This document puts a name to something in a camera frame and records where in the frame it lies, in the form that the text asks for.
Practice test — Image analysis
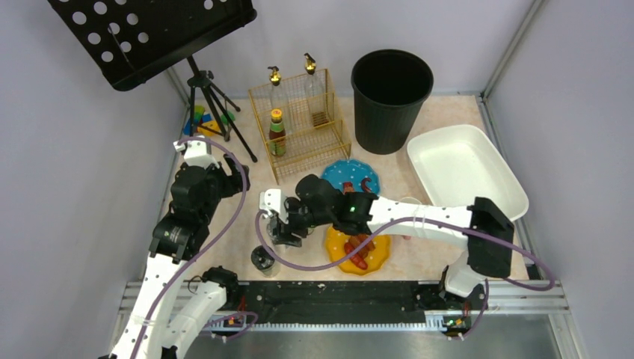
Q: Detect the black lid grinder jar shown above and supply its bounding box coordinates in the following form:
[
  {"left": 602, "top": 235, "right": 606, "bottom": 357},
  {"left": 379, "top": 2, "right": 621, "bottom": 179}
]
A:
[{"left": 250, "top": 245, "right": 280, "bottom": 277}]

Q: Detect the yellow dotted plate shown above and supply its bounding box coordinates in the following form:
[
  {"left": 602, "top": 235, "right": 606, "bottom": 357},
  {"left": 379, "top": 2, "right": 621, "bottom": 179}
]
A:
[{"left": 324, "top": 227, "right": 392, "bottom": 276}]

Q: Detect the yellow cap sauce bottle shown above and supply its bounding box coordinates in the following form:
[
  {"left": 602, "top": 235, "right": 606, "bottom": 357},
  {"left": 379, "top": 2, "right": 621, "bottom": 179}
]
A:
[{"left": 268, "top": 108, "right": 286, "bottom": 157}]

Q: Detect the clear bottle gold pump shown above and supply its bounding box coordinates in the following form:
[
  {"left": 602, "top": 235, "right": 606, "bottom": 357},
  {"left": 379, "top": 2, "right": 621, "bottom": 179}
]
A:
[
  {"left": 304, "top": 52, "right": 328, "bottom": 127},
  {"left": 268, "top": 66, "right": 292, "bottom": 131}
]

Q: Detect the silver lid shaker jar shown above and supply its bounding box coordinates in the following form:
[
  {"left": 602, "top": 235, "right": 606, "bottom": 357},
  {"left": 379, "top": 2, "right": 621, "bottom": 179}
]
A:
[{"left": 267, "top": 220, "right": 286, "bottom": 245}]

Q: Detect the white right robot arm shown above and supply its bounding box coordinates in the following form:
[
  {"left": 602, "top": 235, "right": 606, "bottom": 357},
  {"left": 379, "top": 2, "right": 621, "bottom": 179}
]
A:
[{"left": 259, "top": 174, "right": 514, "bottom": 298}]

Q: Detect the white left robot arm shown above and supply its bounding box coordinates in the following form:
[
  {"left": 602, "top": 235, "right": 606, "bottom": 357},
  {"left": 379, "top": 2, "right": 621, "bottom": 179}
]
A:
[{"left": 107, "top": 153, "right": 250, "bottom": 358}]

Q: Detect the yellow toy block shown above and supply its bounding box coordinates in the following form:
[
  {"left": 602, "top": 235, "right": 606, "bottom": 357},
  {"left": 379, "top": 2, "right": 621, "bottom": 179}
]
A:
[{"left": 197, "top": 120, "right": 222, "bottom": 137}]

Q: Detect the brown sausage middle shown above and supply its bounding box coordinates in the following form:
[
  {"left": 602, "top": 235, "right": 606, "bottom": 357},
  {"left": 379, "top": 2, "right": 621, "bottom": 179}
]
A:
[{"left": 348, "top": 234, "right": 374, "bottom": 259}]

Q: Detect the blue toy block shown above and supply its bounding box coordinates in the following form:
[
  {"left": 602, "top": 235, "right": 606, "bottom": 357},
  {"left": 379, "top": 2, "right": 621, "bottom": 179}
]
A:
[{"left": 182, "top": 114, "right": 213, "bottom": 136}]

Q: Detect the red sausage front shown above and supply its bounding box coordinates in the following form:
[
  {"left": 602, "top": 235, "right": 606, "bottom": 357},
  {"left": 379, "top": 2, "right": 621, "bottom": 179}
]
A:
[{"left": 344, "top": 242, "right": 368, "bottom": 270}]

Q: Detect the blue dotted plate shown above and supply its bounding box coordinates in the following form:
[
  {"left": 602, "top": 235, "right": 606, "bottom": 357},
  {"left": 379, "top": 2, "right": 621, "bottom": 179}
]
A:
[{"left": 321, "top": 159, "right": 381, "bottom": 194}]

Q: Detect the curved dark sausage piece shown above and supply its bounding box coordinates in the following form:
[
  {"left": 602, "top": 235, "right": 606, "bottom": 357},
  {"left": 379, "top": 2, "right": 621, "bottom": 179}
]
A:
[{"left": 360, "top": 177, "right": 372, "bottom": 193}]

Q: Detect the lime green toy block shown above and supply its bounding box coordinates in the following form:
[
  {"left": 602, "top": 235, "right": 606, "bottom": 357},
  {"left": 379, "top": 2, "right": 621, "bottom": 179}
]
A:
[{"left": 193, "top": 105, "right": 205, "bottom": 123}]

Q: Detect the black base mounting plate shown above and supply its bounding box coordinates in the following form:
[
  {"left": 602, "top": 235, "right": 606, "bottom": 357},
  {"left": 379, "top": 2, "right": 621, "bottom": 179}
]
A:
[{"left": 223, "top": 280, "right": 484, "bottom": 325}]

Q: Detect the black tripod stand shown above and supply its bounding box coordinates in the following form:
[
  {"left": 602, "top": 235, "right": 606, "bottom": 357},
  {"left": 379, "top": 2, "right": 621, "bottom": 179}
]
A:
[{"left": 186, "top": 55, "right": 258, "bottom": 163}]

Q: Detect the black plastic trash bin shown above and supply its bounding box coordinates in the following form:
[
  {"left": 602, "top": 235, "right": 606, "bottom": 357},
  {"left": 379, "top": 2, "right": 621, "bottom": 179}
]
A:
[{"left": 351, "top": 49, "right": 434, "bottom": 155}]

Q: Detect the black perforated music stand tray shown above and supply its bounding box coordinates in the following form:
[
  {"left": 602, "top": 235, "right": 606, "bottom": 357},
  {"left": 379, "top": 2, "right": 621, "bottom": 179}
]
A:
[{"left": 49, "top": 0, "right": 257, "bottom": 92}]

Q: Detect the white plastic basin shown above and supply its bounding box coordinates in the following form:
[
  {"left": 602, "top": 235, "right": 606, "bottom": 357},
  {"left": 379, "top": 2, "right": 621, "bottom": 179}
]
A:
[{"left": 407, "top": 124, "right": 529, "bottom": 221}]

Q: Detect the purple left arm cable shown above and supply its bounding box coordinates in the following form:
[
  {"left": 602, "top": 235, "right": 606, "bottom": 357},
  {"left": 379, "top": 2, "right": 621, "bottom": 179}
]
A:
[{"left": 126, "top": 138, "right": 259, "bottom": 359}]

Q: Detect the yellow wire rack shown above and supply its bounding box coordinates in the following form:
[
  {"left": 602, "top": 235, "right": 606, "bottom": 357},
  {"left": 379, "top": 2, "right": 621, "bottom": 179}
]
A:
[{"left": 248, "top": 69, "right": 351, "bottom": 184}]

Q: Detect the aluminium frame rail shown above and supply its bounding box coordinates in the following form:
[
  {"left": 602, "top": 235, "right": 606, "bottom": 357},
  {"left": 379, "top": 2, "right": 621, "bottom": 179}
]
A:
[{"left": 116, "top": 280, "right": 570, "bottom": 333}]

